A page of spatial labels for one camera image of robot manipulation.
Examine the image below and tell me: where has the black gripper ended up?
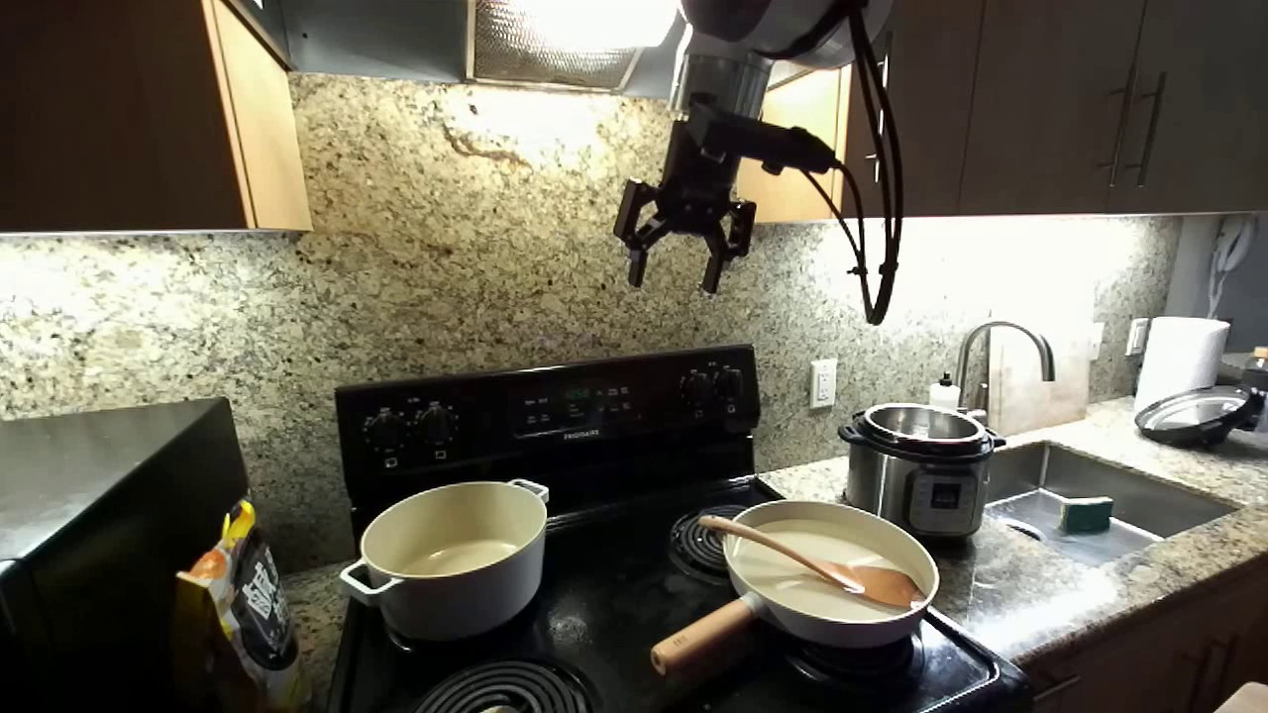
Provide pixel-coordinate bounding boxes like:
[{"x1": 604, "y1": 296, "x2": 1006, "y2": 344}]
[{"x1": 609, "y1": 123, "x2": 761, "y2": 296}]

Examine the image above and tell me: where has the wooden cooking spoon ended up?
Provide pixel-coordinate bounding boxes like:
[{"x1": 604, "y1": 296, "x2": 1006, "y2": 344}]
[{"x1": 695, "y1": 513, "x2": 932, "y2": 616}]

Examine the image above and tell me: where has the black coil burner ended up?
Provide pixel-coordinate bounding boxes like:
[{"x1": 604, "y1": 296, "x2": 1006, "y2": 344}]
[
  {"x1": 662, "y1": 506, "x2": 745, "y2": 577},
  {"x1": 413, "y1": 658, "x2": 604, "y2": 713}
]

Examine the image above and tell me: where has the steel arched faucet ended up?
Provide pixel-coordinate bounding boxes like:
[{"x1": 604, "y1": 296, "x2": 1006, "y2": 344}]
[{"x1": 957, "y1": 319, "x2": 1061, "y2": 416}]

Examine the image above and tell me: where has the black pot at right edge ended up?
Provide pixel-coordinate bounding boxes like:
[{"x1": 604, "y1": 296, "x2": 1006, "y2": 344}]
[{"x1": 835, "y1": 401, "x2": 1006, "y2": 542}]

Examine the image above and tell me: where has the steel range hood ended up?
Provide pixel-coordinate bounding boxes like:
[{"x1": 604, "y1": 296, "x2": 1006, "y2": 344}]
[{"x1": 222, "y1": 0, "x2": 698, "y2": 98}]

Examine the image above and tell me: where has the black electric stove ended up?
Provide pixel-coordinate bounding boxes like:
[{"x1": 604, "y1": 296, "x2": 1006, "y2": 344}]
[{"x1": 320, "y1": 344, "x2": 1036, "y2": 713}]

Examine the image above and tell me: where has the pale cutting board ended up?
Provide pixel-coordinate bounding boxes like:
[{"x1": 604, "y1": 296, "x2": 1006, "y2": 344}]
[{"x1": 986, "y1": 312, "x2": 1095, "y2": 435}]

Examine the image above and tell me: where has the green sponge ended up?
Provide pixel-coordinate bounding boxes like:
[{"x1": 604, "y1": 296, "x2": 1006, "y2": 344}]
[{"x1": 1060, "y1": 493, "x2": 1118, "y2": 540}]

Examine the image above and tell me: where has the white paper towel roll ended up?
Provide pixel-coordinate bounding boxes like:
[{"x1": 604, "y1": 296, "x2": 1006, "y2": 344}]
[{"x1": 1130, "y1": 312, "x2": 1234, "y2": 416}]

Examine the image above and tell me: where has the steel kitchen sink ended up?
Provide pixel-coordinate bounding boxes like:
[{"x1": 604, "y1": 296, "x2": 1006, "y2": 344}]
[{"x1": 982, "y1": 435, "x2": 1239, "y2": 571}]

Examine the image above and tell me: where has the black pressure cooker lid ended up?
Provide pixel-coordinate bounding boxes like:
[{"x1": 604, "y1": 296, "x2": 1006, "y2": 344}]
[{"x1": 1130, "y1": 386, "x2": 1268, "y2": 451}]

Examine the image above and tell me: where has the yellow black snack bag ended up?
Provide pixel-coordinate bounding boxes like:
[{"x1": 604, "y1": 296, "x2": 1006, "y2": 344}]
[{"x1": 172, "y1": 496, "x2": 307, "y2": 713}]

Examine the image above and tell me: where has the brown base cabinet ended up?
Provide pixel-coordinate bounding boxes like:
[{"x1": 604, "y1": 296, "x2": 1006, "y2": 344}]
[{"x1": 1025, "y1": 552, "x2": 1268, "y2": 713}]

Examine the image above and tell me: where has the black microwave oven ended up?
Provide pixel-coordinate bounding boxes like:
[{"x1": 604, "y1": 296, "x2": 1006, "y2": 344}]
[{"x1": 0, "y1": 395, "x2": 254, "y2": 713}]

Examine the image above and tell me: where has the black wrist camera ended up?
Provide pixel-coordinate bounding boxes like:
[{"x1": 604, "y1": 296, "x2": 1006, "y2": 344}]
[{"x1": 686, "y1": 105, "x2": 844, "y2": 173}]

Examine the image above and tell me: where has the cream frying pan wooden handle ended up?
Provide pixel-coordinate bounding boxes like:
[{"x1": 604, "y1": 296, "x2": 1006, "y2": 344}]
[{"x1": 645, "y1": 496, "x2": 944, "y2": 682}]

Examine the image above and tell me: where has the dark brown wall cabinet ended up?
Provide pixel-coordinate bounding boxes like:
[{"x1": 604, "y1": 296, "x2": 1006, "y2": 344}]
[{"x1": 732, "y1": 0, "x2": 1268, "y2": 226}]

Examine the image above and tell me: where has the white two-handled pot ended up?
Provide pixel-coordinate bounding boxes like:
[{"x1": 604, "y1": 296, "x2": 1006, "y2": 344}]
[{"x1": 337, "y1": 474, "x2": 554, "y2": 647}]

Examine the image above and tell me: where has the white hanging cord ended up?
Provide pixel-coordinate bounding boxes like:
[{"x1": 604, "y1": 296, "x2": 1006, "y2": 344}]
[{"x1": 1202, "y1": 216, "x2": 1262, "y2": 323}]

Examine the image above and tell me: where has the light-edged wooden wall cabinet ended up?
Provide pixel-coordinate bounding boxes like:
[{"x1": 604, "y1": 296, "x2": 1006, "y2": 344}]
[{"x1": 0, "y1": 0, "x2": 319, "y2": 239}]

